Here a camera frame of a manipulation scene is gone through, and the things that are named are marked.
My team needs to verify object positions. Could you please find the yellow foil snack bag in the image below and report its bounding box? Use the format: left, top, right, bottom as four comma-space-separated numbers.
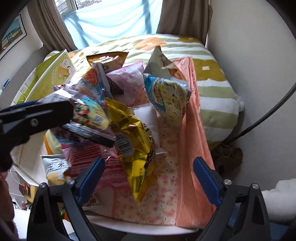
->
105, 98, 156, 204

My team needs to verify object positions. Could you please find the green cardboard box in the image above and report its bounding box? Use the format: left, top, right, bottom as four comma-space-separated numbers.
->
11, 50, 76, 105

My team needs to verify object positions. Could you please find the blue white chip bag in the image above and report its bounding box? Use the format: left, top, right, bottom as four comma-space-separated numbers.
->
143, 46, 191, 128

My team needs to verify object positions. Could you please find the gold white chip bag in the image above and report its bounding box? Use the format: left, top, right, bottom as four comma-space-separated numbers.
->
86, 51, 128, 73

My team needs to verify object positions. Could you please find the pink floral towel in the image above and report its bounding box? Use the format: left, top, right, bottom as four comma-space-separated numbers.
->
93, 57, 215, 228

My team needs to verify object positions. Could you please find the white corn snack bag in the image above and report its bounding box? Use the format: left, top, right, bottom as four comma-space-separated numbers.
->
41, 154, 71, 186

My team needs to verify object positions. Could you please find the colorful candy bag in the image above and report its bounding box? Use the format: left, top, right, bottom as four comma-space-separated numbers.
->
39, 88, 110, 131

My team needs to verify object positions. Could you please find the floral striped bed quilt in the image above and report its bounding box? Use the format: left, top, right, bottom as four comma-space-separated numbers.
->
43, 33, 245, 149

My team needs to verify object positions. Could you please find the brown left curtain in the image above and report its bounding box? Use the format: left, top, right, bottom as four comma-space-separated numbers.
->
27, 0, 77, 52

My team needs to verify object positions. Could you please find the brown curtain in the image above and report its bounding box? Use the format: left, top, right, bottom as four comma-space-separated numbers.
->
27, 0, 77, 52
157, 0, 212, 44

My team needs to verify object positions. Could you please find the pink snack bag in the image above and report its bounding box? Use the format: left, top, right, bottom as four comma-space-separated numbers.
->
106, 61, 149, 107

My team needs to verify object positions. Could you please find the light blue window cloth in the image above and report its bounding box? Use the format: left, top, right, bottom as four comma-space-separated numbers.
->
62, 1, 163, 49

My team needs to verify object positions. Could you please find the brown right curtain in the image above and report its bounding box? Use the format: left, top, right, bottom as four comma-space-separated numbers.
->
157, 0, 212, 44

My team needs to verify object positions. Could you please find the framed wall picture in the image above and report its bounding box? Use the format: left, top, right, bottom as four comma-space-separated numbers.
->
0, 14, 27, 59

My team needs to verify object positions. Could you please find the black cable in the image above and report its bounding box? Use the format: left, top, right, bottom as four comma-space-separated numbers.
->
227, 82, 296, 142

